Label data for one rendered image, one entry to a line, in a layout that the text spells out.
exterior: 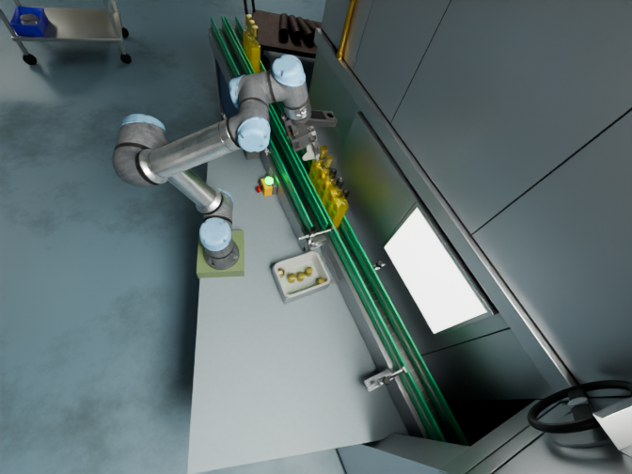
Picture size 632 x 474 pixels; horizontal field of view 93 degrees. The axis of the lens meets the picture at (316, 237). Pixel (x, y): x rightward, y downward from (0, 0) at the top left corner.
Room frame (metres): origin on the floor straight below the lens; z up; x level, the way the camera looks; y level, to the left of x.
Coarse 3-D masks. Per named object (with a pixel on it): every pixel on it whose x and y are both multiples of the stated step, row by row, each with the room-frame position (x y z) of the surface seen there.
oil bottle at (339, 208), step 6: (336, 198) 0.83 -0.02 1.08; (336, 204) 0.82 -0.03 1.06; (342, 204) 0.82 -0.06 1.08; (348, 204) 0.83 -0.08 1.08; (330, 210) 0.83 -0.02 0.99; (336, 210) 0.81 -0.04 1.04; (342, 210) 0.82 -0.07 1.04; (330, 216) 0.82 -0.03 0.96; (336, 216) 0.81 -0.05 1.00; (342, 216) 0.83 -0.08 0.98; (336, 222) 0.82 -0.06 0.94
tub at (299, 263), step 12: (312, 252) 0.68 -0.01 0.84; (276, 264) 0.55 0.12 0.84; (288, 264) 0.59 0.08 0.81; (300, 264) 0.63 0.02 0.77; (312, 264) 0.65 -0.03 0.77; (288, 276) 0.55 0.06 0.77; (312, 276) 0.59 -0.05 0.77; (324, 276) 0.59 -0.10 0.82; (288, 288) 0.49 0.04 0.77; (300, 288) 0.52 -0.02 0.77; (312, 288) 0.51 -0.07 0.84
